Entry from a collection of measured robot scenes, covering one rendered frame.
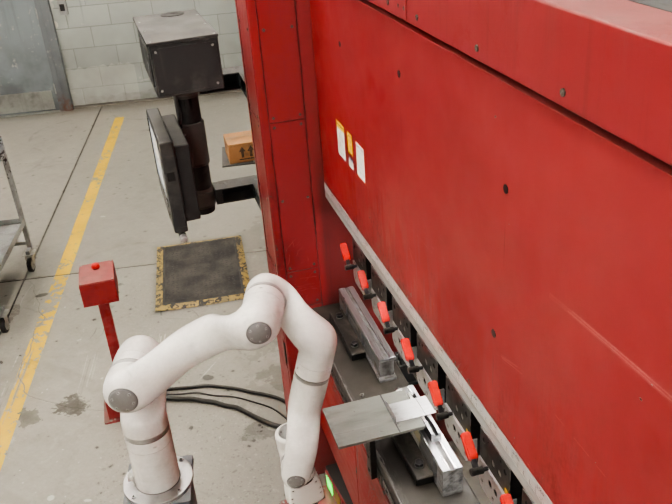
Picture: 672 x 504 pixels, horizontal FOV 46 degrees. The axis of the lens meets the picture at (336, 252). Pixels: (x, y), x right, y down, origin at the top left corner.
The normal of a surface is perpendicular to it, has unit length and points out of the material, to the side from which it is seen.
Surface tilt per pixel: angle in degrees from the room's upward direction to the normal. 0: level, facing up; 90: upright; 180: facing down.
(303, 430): 46
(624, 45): 90
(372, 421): 0
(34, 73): 90
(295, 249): 90
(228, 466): 0
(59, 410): 0
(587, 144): 90
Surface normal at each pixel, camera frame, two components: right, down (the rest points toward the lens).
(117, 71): 0.13, 0.46
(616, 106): -0.96, 0.18
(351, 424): -0.07, -0.88
